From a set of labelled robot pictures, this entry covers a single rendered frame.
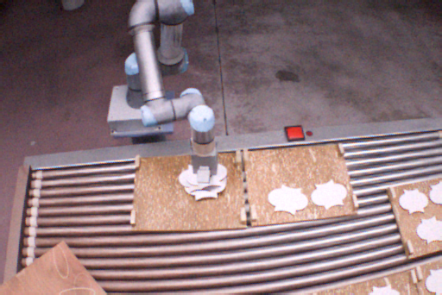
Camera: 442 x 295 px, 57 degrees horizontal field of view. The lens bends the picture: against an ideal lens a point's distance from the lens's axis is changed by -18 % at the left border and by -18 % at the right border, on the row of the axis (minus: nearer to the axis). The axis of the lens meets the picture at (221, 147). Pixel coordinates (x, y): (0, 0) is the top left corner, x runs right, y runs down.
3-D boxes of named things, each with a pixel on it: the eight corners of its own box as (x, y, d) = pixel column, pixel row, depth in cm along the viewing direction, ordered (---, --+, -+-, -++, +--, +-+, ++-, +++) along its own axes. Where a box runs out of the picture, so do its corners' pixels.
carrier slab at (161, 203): (136, 160, 191) (135, 157, 190) (240, 154, 191) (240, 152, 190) (132, 232, 167) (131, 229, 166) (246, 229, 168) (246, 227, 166)
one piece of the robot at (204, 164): (186, 159, 158) (190, 189, 170) (213, 160, 158) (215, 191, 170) (191, 132, 166) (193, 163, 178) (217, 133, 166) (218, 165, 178)
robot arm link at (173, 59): (149, 62, 207) (149, -13, 157) (181, 55, 211) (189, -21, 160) (154, 84, 203) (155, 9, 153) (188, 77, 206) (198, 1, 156)
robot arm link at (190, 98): (168, 91, 164) (176, 111, 157) (200, 84, 166) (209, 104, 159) (170, 108, 170) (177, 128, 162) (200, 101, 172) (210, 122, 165)
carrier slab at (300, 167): (242, 153, 192) (242, 151, 190) (339, 147, 193) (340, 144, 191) (251, 228, 168) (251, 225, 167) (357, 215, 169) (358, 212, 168)
